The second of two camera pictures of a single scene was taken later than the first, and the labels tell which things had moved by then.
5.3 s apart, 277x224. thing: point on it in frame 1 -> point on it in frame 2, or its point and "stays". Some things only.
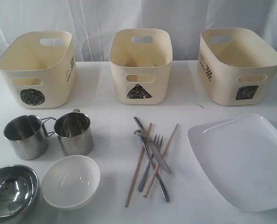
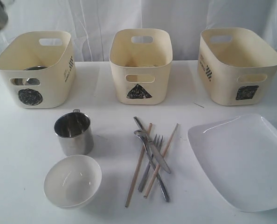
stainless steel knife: [152, 146] stays
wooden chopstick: [157, 171] stays
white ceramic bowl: [70, 181] stays
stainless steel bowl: [12, 190] -> [28, 81]
